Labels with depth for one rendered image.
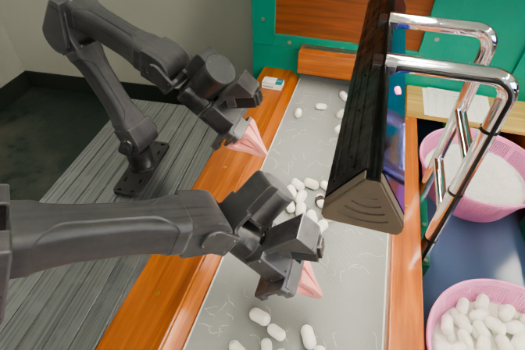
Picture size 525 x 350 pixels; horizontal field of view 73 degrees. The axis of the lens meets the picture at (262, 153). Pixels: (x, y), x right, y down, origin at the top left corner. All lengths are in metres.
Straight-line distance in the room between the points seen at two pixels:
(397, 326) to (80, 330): 0.55
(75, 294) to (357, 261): 0.55
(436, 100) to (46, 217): 0.98
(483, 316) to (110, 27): 0.81
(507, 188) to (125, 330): 0.84
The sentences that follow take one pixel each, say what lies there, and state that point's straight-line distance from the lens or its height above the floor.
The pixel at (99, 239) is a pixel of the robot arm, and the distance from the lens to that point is 0.42.
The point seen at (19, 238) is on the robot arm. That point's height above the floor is 1.07.
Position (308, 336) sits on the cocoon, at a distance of 0.62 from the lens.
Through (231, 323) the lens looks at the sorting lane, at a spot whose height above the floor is 0.74.
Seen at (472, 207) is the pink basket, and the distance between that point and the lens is 0.90.
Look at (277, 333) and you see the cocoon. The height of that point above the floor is 0.76.
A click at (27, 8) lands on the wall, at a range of 2.66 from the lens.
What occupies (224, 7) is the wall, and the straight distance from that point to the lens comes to 2.02.
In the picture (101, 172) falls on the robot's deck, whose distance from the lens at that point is 1.04.
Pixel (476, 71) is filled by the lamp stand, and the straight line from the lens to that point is 0.53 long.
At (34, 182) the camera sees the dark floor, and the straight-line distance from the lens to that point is 2.17.
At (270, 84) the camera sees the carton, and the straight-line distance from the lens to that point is 1.08.
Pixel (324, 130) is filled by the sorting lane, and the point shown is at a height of 0.74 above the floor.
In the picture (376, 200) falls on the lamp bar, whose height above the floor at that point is 1.09.
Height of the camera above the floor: 1.34
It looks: 42 degrees down
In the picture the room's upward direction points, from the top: straight up
